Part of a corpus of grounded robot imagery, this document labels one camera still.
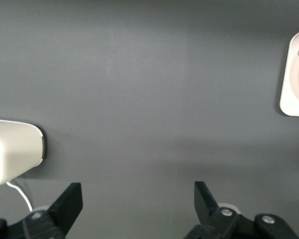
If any white toaster power cable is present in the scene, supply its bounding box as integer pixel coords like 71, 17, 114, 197
5, 181, 34, 214

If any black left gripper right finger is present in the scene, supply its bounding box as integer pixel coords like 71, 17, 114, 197
183, 181, 240, 239

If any beige rectangular rabbit tray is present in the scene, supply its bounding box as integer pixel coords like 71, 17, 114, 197
279, 30, 299, 118

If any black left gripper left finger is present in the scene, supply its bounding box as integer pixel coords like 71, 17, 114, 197
21, 182, 84, 239

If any cream white toaster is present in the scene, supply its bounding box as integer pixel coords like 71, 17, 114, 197
0, 119, 46, 189

